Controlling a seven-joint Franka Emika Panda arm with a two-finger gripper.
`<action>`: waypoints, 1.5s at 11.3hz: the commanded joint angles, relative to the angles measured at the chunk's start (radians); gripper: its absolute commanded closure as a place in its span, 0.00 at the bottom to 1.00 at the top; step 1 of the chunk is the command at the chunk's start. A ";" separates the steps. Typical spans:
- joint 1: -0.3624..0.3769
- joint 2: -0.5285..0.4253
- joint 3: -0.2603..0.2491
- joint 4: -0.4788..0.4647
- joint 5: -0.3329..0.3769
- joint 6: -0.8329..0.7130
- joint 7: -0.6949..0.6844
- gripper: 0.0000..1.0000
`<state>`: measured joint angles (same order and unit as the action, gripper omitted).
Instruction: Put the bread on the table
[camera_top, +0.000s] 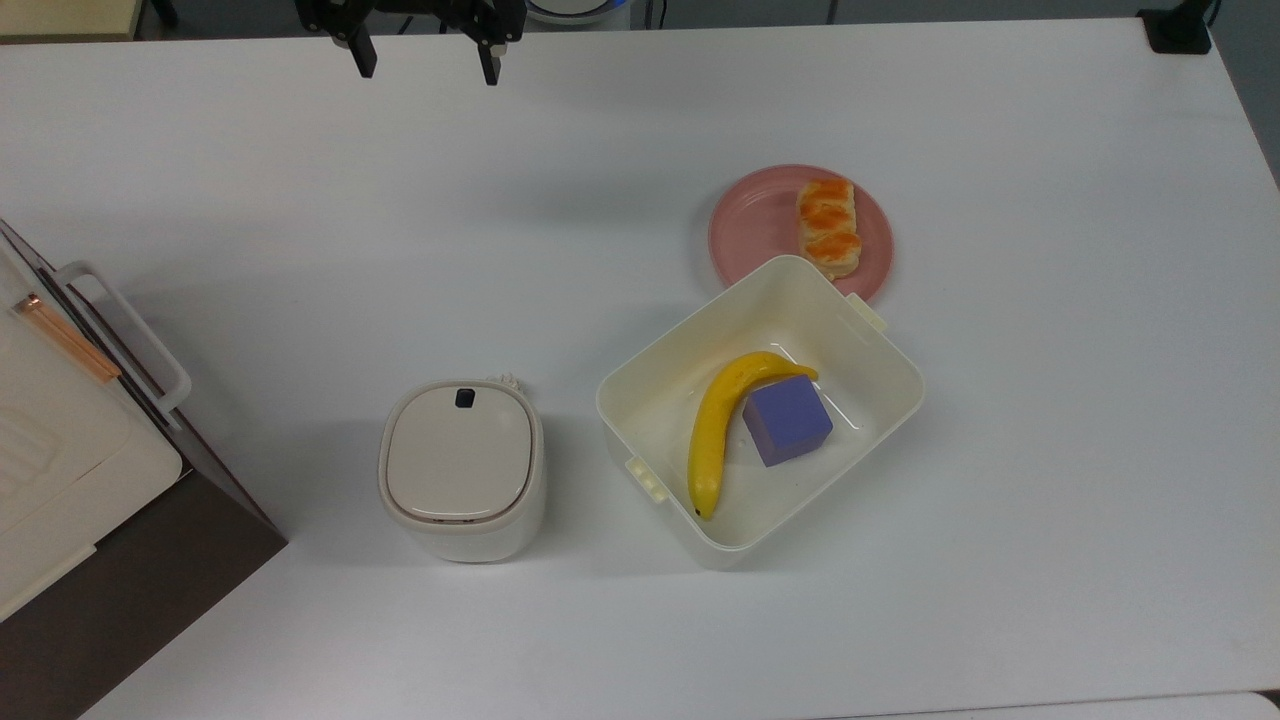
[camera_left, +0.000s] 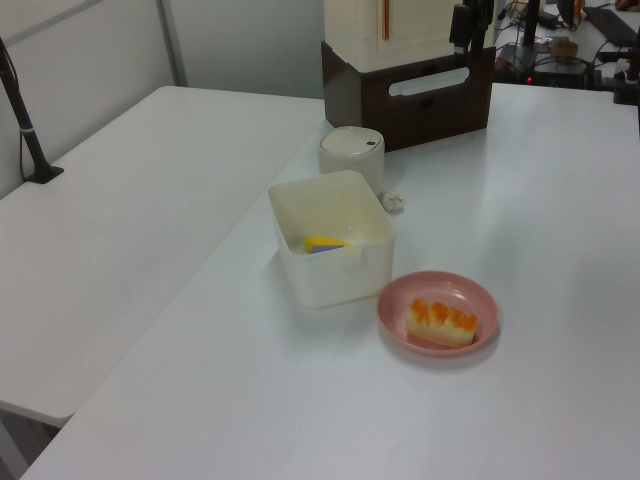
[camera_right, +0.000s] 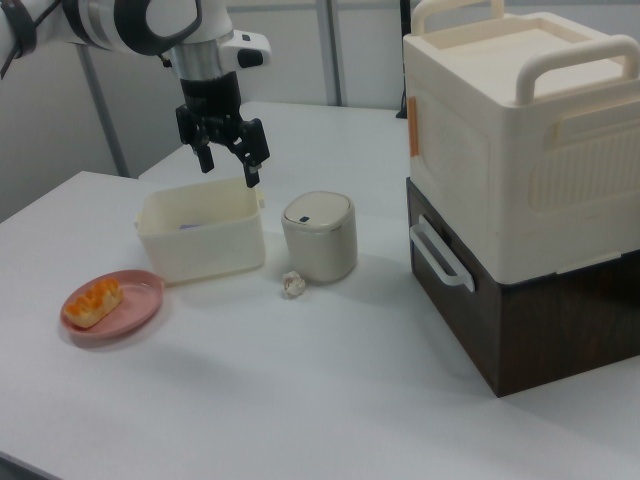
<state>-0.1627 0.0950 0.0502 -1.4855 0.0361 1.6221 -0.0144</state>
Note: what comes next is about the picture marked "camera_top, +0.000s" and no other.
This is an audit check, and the purple cube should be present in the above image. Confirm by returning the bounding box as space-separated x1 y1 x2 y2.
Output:
742 375 835 469

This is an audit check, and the cream plastic storage box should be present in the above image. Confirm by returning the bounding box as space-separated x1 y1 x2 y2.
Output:
595 254 926 571

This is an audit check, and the beige desk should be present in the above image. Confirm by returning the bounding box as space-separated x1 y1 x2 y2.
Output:
0 0 143 43

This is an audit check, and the pink plate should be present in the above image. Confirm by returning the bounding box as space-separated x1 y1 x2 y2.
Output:
708 164 895 305

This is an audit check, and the dark brown cabinet white handle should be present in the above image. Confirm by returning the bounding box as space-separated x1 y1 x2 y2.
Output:
0 218 290 720

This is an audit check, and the cream appliance with copper handle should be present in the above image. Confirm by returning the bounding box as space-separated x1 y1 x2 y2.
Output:
0 240 187 623

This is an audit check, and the orange glazed bread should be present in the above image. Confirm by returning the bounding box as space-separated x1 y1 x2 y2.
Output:
795 178 864 281

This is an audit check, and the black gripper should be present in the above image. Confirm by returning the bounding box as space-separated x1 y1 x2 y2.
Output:
295 0 527 88

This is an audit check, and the yellow banana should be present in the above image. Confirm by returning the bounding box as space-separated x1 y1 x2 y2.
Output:
686 350 820 522

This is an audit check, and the small white lidded bin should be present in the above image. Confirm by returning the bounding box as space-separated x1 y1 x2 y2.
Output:
376 378 547 564

